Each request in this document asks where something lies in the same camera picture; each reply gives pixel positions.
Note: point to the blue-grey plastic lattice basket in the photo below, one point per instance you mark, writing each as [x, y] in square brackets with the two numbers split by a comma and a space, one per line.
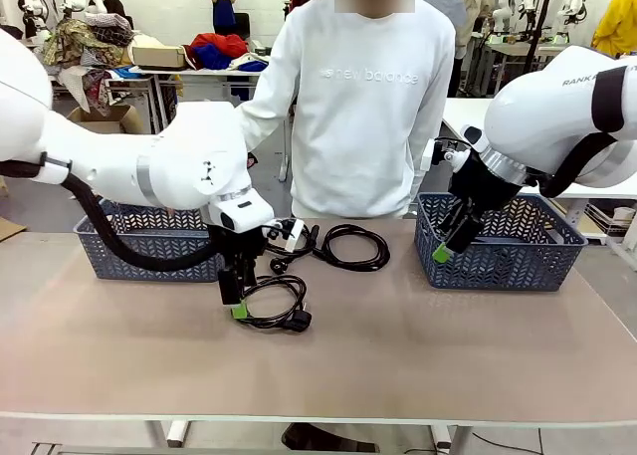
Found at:
[149, 256]
[497, 271]

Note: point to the person's right forearm white sleeve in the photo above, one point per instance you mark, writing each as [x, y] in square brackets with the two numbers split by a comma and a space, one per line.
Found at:
[261, 124]

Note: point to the person in white sweatshirt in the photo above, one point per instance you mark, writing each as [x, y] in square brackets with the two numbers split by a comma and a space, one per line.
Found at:
[368, 126]

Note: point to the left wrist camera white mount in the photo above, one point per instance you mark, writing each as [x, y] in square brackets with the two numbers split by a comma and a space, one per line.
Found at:
[293, 236]

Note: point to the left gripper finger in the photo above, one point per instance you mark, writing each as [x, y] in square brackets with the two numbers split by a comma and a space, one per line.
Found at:
[249, 273]
[231, 288]

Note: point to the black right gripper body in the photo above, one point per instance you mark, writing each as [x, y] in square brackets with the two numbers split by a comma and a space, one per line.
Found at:
[485, 186]

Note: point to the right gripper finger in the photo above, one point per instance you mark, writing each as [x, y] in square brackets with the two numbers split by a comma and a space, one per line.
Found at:
[463, 236]
[455, 216]

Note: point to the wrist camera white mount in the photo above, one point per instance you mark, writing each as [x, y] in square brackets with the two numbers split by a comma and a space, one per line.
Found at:
[293, 236]
[427, 156]

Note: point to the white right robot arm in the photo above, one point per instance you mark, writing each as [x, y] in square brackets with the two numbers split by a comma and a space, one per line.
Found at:
[537, 111]

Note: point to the grey robot workbench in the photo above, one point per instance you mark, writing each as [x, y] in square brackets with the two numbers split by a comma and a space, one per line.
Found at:
[512, 49]

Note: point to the pile of patterned clothes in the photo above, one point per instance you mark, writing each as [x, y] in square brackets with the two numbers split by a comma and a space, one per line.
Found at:
[84, 42]

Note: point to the person in beige shirt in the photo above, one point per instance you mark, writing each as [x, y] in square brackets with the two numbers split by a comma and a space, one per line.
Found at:
[478, 7]

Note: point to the blue cloth heap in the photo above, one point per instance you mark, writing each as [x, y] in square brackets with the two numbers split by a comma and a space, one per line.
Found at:
[214, 58]

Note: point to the black tripod pole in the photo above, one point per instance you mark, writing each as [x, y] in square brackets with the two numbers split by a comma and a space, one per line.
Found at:
[540, 27]

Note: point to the person in blue shirt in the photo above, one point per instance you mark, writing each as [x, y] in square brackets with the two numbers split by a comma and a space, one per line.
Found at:
[222, 4]

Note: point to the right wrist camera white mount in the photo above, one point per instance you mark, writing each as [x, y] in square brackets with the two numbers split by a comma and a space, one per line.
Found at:
[427, 156]

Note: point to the black pedestal foot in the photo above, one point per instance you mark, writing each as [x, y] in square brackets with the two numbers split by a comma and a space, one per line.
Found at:
[323, 440]

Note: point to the person in yellow jacket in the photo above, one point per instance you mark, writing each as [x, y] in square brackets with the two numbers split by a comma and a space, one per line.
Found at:
[617, 22]

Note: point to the red cloth heap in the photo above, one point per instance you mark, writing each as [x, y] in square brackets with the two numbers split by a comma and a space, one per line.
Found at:
[219, 41]

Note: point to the open cardboard box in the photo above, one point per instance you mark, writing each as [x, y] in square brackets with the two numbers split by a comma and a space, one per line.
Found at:
[112, 119]

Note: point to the closed beige cardboard box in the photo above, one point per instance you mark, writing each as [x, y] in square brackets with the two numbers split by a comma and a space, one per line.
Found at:
[156, 54]

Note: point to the white table leg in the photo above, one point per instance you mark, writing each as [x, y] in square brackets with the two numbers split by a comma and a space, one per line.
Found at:
[169, 432]
[448, 437]

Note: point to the black office chair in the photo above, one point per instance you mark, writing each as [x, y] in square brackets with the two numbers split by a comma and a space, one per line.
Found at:
[242, 24]

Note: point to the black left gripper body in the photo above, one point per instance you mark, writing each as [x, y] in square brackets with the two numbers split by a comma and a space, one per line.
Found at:
[239, 248]

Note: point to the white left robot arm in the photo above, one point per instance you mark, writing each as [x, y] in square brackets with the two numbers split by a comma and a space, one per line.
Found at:
[174, 166]

